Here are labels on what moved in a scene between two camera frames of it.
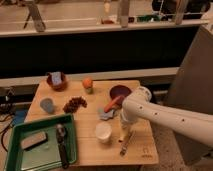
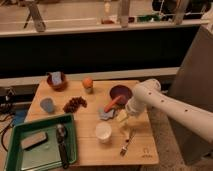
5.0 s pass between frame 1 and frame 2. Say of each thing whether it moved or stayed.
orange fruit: stayed
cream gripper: moved
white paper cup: stayed
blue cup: stayed
